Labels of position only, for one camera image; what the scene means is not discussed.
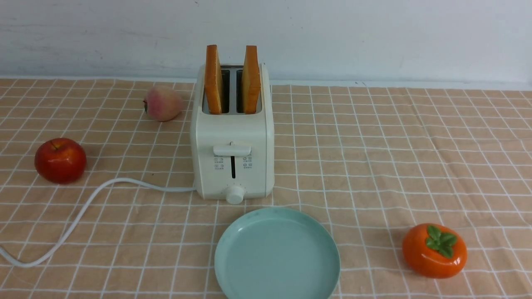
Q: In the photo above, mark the light green round plate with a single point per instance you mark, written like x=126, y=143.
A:
x=277, y=253

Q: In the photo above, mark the pink peach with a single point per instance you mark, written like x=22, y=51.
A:
x=162, y=103

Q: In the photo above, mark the toast slice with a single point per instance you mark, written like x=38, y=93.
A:
x=251, y=82
x=213, y=87

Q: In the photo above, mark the white two-slot toaster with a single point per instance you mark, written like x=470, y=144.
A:
x=233, y=152

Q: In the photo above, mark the orange checkered tablecloth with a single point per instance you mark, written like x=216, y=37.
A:
x=368, y=163

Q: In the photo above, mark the orange persimmon with green leaf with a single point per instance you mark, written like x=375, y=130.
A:
x=434, y=251

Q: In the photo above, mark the red apple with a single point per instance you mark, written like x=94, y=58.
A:
x=60, y=160

